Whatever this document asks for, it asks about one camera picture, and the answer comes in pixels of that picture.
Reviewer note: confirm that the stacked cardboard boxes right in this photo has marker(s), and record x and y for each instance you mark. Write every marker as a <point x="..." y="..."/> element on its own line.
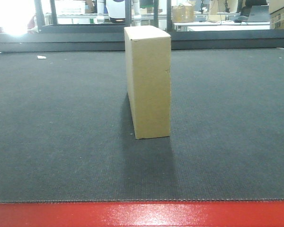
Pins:
<point x="276" y="11"/>

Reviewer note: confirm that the open cardboard box background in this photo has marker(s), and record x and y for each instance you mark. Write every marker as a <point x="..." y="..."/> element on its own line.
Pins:
<point x="184" y="12"/>

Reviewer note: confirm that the black metal frame rack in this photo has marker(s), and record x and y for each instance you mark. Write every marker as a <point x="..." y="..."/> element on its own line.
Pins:
<point x="79" y="16"/>

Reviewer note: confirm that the white background table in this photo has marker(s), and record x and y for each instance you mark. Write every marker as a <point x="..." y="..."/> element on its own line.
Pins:
<point x="220" y="26"/>

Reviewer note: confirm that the tall brown cardboard box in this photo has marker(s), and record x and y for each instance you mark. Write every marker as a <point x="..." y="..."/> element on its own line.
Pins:
<point x="148" y="61"/>

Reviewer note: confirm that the red conveyor frame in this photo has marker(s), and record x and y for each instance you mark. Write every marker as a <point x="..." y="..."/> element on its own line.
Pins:
<point x="144" y="214"/>

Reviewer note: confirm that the white humanoid robot background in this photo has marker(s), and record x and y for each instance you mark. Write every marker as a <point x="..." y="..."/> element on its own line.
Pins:
<point x="116" y="11"/>

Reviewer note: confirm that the black conveyor belt mat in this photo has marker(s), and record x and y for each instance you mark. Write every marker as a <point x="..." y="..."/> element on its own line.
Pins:
<point x="66" y="132"/>

